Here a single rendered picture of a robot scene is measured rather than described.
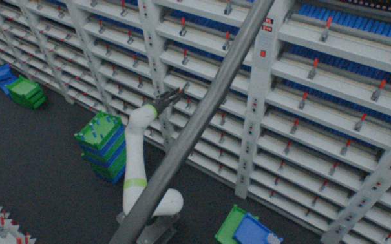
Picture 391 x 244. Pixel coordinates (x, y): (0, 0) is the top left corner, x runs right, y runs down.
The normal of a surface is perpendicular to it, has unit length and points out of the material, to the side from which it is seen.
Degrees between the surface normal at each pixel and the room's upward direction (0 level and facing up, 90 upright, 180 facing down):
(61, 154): 0
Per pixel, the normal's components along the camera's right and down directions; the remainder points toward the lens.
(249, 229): 0.25, -0.50
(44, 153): -0.04, -0.67
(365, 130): -0.21, -0.44
